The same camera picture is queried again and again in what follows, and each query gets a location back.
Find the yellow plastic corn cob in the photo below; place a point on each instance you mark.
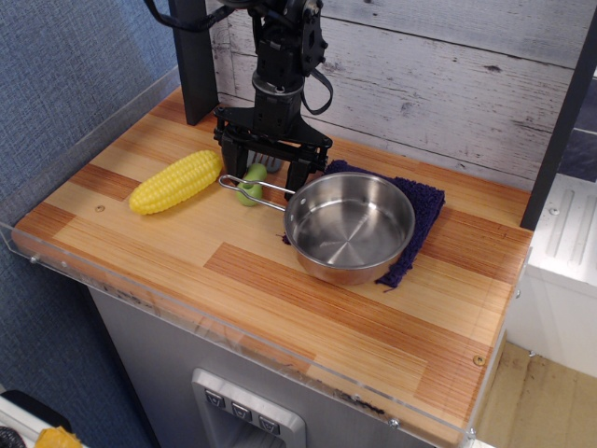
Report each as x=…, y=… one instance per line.
x=176, y=183

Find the dark shelf post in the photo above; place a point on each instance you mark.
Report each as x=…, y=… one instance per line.
x=572, y=103
x=195, y=62

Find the green handled grey spatula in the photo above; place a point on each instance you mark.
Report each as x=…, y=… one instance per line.
x=258, y=167

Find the yellow object bottom left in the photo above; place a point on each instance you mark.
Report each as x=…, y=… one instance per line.
x=57, y=437

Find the dark left shelf post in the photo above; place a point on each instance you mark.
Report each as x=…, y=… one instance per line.
x=195, y=62

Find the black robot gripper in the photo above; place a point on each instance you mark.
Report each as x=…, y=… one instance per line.
x=272, y=126

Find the dark right shelf post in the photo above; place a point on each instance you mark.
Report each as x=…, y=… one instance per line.
x=572, y=103

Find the stainless steel saucepan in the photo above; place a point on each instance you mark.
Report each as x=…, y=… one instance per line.
x=347, y=228

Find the white grooved side counter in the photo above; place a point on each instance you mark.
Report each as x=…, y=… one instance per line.
x=553, y=312

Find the grey toy fridge cabinet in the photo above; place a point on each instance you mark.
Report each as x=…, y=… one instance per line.
x=160, y=359

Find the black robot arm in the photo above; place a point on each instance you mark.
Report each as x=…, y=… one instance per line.
x=289, y=46

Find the silver ice dispenser panel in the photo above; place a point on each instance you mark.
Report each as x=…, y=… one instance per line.
x=236, y=417

